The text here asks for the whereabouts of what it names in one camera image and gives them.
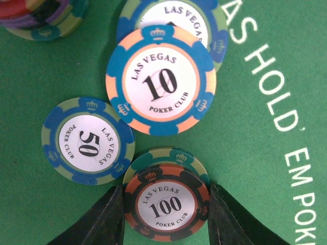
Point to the black orange hundred chip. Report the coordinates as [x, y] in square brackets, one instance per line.
[166, 202]

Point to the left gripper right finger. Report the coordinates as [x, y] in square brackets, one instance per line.
[231, 223]

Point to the blue orange ten chip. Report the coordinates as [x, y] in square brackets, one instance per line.
[161, 80]

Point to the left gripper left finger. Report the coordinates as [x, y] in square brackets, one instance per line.
[103, 223]

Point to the small chip stack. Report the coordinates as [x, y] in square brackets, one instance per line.
[166, 154]

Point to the blue green chip under ten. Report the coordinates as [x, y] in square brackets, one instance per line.
[205, 19]

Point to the multicolour chip stack corner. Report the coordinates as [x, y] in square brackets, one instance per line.
[42, 20]

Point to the blue green fifty chip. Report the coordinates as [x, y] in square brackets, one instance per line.
[86, 141]

